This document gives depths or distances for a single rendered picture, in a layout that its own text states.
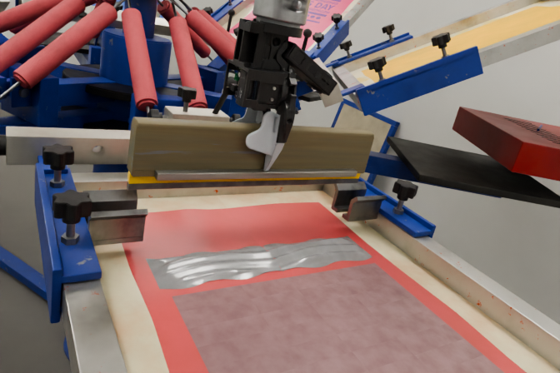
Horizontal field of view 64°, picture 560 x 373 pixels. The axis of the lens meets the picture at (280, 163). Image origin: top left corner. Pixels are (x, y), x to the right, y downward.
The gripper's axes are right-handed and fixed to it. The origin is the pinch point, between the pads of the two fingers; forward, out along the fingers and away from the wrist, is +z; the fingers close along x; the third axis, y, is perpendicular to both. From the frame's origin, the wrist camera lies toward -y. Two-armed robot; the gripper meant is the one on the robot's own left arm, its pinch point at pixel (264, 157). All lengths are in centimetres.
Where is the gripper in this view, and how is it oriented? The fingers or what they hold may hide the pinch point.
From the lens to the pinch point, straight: 69.6
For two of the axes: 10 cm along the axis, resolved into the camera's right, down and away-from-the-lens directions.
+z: -2.0, 9.3, 3.2
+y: -8.5, 0.0, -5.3
